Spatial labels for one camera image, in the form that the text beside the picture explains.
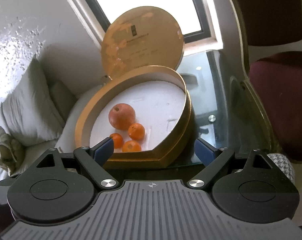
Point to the orange tangerine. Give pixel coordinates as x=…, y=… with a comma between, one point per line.
x=136, y=131
x=117, y=140
x=131, y=146

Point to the window with dark frame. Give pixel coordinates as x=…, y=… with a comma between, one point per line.
x=197, y=19

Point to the gold gift box base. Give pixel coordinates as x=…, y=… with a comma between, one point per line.
x=166, y=151

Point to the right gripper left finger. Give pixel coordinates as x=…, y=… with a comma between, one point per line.
x=80, y=169

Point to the red apple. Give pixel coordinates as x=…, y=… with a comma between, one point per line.
x=122, y=116

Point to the gold gift box lid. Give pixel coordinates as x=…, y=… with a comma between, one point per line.
x=143, y=36

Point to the maroon padded chair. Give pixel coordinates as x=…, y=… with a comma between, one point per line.
x=277, y=78

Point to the white foam insert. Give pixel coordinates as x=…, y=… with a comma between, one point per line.
x=158, y=106

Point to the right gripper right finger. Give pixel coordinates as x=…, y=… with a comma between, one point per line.
x=227, y=169

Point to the grey upright cushion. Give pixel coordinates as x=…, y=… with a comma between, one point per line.
x=28, y=114

